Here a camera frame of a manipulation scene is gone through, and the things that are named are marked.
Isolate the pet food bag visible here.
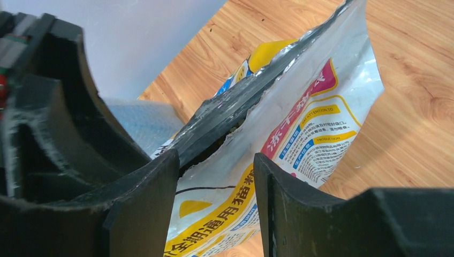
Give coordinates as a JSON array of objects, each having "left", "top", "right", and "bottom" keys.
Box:
[{"left": 154, "top": 1, "right": 384, "bottom": 256}]

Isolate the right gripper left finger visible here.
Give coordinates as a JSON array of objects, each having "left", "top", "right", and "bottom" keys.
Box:
[{"left": 1, "top": 149, "right": 179, "bottom": 256}]

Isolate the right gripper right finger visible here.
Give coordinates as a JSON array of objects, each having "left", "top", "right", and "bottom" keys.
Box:
[{"left": 253, "top": 153, "right": 453, "bottom": 256}]

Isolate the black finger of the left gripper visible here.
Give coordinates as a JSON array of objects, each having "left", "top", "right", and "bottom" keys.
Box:
[{"left": 1, "top": 12, "right": 150, "bottom": 202}]

